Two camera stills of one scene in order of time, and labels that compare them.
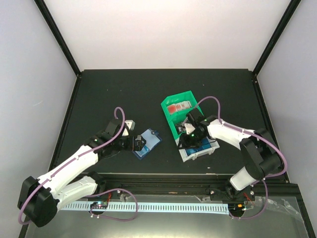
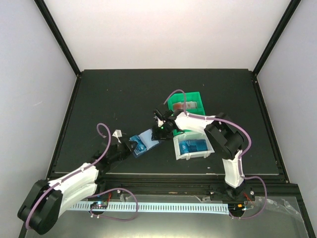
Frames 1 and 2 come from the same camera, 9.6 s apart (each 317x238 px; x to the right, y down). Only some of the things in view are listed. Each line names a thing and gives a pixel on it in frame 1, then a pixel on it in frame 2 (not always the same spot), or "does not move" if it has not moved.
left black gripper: x=138 y=147 → x=129 y=149
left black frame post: x=55 y=31 does not move
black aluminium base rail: x=280 y=187 does not move
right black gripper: x=186 y=144 → x=156 y=135
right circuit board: x=236 y=208 does not move
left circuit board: x=99 y=205 does not move
